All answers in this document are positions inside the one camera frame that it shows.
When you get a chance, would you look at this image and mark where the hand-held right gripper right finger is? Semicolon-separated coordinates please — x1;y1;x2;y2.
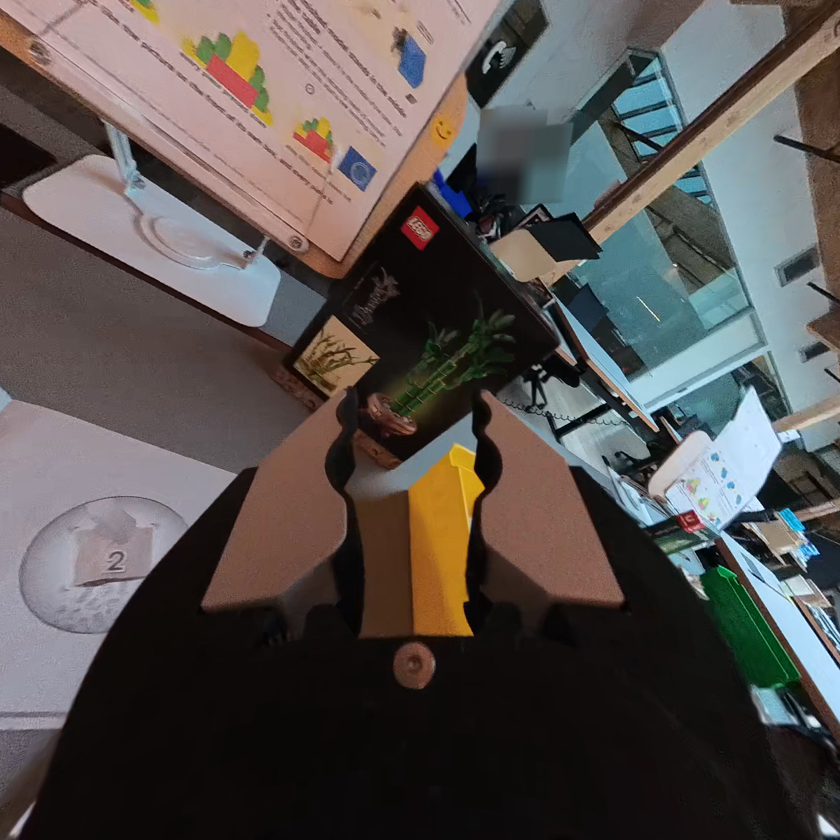
462;390;624;637

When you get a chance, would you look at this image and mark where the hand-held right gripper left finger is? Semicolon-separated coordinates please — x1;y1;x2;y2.
200;387;366;637

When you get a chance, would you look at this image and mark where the grey desk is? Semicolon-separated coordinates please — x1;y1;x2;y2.
0;197;647;815

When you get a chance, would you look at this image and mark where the yellow plastic bin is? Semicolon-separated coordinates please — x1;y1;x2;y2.
408;443;487;637

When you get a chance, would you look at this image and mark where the small instruction board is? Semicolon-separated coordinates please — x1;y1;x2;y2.
648;387;784;532

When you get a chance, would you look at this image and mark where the open instruction booklet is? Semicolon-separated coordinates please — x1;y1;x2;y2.
0;399;239;729

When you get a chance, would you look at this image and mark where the green plastic bin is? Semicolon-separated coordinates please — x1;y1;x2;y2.
701;566;803;690

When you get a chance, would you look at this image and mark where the black toy set box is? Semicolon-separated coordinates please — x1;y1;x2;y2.
272;184;560;471

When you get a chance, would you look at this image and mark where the instruction board on stand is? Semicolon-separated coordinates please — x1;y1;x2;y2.
0;0;510;328

